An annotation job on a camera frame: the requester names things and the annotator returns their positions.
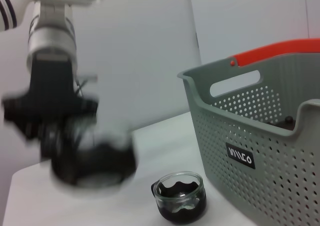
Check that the glass teacup black sleeve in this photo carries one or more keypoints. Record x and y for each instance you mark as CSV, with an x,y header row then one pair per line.
x,y
100,161
180,211

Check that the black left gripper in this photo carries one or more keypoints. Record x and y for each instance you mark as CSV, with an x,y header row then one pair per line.
x,y
52,86

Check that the grey-green perforated storage bin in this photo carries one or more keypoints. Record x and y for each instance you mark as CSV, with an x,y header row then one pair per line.
x,y
250,148

